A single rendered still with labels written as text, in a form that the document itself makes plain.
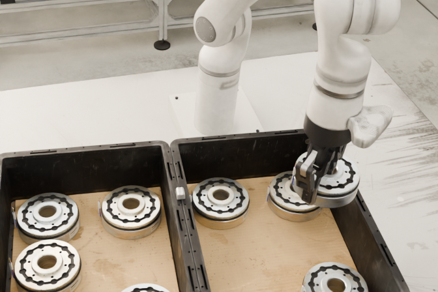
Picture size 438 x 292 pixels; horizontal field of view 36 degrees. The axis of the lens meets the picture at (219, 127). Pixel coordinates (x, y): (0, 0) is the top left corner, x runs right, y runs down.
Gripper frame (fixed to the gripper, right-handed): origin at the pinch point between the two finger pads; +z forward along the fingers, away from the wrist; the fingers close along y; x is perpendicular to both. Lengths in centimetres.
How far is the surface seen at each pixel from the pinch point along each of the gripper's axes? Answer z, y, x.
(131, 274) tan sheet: 16.7, 20.8, -19.9
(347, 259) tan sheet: 16.5, -4.0, 6.7
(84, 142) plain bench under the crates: 31, -9, -61
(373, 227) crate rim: 6.4, -3.7, 9.3
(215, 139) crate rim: 6.9, -5.8, -22.9
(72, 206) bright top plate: 14.2, 17.5, -36.2
